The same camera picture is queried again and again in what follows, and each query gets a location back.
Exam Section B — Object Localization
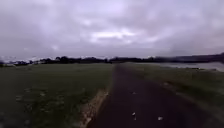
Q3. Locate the distant row of trees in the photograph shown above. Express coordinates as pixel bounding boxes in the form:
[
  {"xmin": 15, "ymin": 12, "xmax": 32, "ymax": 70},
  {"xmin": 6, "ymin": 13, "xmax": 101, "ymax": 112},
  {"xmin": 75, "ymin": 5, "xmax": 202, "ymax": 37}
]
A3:
[{"xmin": 0, "ymin": 52, "xmax": 224, "ymax": 67}]

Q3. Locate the pale gravel path edge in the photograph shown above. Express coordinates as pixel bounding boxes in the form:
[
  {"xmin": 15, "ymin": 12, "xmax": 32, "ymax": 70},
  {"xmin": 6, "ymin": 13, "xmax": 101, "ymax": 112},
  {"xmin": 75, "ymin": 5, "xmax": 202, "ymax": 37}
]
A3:
[{"xmin": 78, "ymin": 87, "xmax": 111, "ymax": 128}]

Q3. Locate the dark asphalt path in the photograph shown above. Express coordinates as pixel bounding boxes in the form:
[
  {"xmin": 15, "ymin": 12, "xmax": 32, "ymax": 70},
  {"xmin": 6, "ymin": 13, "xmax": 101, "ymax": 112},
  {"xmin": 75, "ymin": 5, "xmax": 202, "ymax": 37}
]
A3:
[{"xmin": 85, "ymin": 63, "xmax": 224, "ymax": 128}]

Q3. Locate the green grass field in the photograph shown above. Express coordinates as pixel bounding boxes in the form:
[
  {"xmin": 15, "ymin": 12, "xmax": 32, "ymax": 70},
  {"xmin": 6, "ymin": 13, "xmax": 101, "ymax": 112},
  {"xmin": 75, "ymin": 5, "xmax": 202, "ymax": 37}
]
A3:
[{"xmin": 0, "ymin": 62, "xmax": 114, "ymax": 128}]

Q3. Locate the grass strip beside water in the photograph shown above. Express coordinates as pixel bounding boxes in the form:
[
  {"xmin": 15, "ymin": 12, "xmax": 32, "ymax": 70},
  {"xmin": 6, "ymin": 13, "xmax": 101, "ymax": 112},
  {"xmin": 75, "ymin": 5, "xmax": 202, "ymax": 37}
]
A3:
[{"xmin": 128, "ymin": 62, "xmax": 224, "ymax": 118}]

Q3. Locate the grey water surface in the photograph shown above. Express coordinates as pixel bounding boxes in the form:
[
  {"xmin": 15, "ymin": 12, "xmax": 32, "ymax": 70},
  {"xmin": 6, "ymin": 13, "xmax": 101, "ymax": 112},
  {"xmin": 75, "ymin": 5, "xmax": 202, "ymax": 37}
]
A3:
[{"xmin": 139, "ymin": 61, "xmax": 224, "ymax": 73}]

